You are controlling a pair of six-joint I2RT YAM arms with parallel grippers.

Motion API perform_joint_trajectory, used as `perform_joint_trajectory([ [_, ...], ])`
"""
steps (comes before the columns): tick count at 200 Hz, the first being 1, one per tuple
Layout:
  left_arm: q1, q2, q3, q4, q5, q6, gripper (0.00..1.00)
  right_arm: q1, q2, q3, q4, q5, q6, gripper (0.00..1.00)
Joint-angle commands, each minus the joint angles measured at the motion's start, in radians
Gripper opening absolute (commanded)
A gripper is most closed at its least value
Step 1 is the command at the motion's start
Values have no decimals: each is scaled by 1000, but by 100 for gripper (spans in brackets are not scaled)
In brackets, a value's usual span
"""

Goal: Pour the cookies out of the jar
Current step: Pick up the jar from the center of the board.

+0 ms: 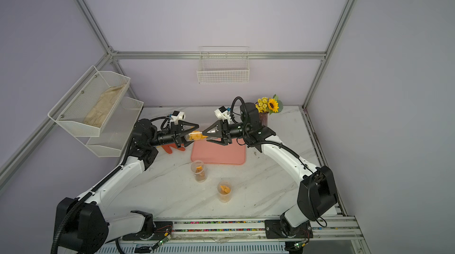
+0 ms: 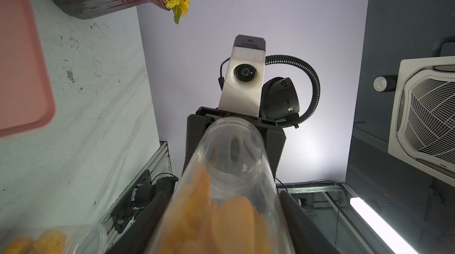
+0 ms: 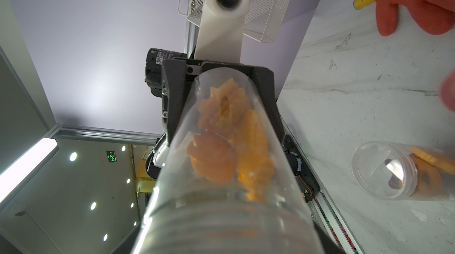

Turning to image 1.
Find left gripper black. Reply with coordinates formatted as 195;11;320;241
149;121;201;149

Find clear jar with cookies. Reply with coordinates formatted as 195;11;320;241
186;130;207;141

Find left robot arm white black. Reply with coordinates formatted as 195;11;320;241
50;119;199;254

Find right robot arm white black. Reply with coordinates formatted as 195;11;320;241
202;96;339;237

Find clear jar with pretzels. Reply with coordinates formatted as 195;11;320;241
191;160;207;182

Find clear jar front cookies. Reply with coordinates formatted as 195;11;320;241
217;181;232;203

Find red rubber glove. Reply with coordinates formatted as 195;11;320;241
161;144;186;154

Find pink plastic tray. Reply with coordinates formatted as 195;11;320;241
191;140;246;165

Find dark glass flower vase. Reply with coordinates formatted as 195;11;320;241
259;113;269;127

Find yellow sunflower bouquet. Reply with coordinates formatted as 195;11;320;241
255;94;284;114

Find lower white mesh shelf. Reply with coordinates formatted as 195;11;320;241
85;96;143;158

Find white mesh shelf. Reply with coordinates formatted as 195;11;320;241
85;96;143;158
47;66;130;137

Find beige cloth in shelf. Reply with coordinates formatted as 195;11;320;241
83;85;125;128

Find upper white mesh shelf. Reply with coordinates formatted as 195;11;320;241
47;66;130;137

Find white wire wall basket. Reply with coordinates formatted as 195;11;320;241
197;46;250;85

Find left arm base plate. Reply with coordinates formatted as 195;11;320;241
122;221;174;241

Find aluminium mounting rail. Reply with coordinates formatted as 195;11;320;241
170;216;364;243

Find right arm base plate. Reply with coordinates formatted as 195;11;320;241
264;218;314;240

